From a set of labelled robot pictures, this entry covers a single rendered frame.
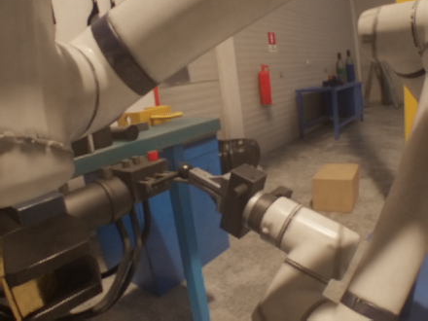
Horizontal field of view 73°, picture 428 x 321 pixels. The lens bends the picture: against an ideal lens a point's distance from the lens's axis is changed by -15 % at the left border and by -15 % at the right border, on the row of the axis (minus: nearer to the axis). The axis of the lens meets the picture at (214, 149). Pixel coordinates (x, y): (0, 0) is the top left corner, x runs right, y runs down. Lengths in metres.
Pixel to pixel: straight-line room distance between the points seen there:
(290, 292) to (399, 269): 0.18
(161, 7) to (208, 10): 0.04
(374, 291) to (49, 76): 0.43
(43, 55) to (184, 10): 0.13
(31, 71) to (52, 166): 0.05
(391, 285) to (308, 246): 0.16
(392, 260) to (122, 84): 0.38
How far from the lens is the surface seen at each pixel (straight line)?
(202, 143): 2.11
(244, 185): 0.58
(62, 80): 0.21
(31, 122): 0.18
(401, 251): 0.47
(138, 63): 0.28
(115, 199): 0.78
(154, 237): 1.91
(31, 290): 0.51
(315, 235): 0.55
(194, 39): 0.28
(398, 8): 0.70
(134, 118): 1.24
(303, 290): 0.54
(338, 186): 2.84
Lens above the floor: 1.20
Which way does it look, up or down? 12 degrees down
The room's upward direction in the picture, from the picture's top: 7 degrees counter-clockwise
